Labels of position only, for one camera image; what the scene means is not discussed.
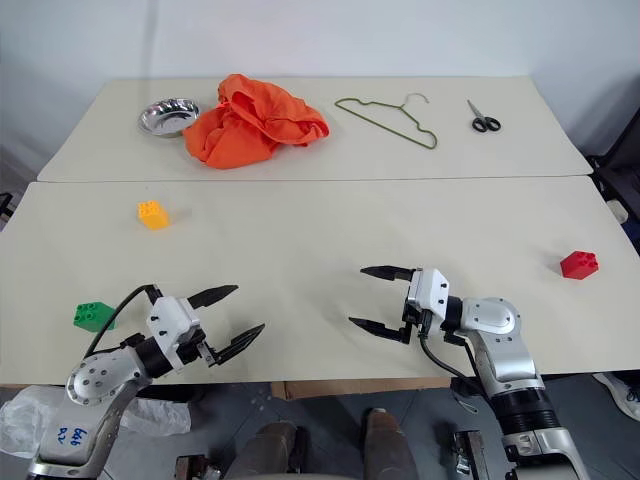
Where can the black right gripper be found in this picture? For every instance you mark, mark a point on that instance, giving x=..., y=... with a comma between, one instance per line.
x=417, y=322

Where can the dark brown rounded shape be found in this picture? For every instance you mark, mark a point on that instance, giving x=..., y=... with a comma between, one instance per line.
x=270, y=450
x=387, y=445

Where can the crumpled white plastic bag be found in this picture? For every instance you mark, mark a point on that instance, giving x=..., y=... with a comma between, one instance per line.
x=160, y=415

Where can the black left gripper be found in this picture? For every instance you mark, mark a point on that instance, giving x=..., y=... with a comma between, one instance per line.
x=197, y=345

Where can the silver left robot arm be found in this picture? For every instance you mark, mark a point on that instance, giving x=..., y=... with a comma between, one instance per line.
x=100, y=380

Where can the black chair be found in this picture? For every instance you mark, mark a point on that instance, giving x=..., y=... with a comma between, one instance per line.
x=625, y=150

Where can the crumpled orange cloth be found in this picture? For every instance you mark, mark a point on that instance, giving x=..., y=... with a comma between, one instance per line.
x=240, y=135

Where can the yellow toy brick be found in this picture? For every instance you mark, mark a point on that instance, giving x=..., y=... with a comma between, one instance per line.
x=155, y=220

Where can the red toy brick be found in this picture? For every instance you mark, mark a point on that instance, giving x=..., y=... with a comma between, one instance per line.
x=577, y=267

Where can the white sneaker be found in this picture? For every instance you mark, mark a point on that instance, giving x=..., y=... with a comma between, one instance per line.
x=622, y=395

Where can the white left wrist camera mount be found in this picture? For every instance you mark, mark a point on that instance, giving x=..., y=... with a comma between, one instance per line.
x=170, y=320

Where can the green toy brick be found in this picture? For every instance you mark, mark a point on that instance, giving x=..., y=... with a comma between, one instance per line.
x=87, y=318

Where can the brown cardboard sheet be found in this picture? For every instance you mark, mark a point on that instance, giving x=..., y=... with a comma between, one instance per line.
x=350, y=388

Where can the shiny steel bowl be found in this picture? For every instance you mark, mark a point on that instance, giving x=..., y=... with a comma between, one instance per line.
x=167, y=118

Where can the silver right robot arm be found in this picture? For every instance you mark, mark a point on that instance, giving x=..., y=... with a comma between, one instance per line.
x=500, y=320

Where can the olive green clothes hanger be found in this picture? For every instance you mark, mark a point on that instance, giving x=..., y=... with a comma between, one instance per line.
x=382, y=125

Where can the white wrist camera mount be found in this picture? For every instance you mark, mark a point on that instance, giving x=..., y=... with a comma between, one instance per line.
x=430, y=292
x=170, y=320

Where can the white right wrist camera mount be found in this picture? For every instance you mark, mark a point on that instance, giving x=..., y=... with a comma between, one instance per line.
x=430, y=292

